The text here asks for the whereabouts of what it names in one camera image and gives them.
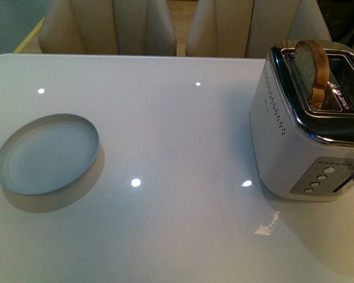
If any beige left chair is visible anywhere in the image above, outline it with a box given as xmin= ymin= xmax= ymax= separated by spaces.
xmin=38 ymin=0 xmax=176 ymax=56

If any beige chair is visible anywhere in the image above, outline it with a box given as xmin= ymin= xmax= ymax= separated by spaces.
xmin=185 ymin=0 xmax=331 ymax=58
xmin=38 ymin=0 xmax=176 ymax=56

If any beige right chair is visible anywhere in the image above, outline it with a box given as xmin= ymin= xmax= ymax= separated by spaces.
xmin=185 ymin=0 xmax=331 ymax=58

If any brown bread slice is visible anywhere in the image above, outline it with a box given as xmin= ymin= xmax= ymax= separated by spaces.
xmin=293 ymin=40 xmax=330 ymax=110

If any grey round plate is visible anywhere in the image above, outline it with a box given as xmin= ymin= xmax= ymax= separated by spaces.
xmin=0 ymin=114 xmax=100 ymax=195

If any white chrome toaster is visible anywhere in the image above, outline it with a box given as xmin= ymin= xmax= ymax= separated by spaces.
xmin=250 ymin=40 xmax=354 ymax=202

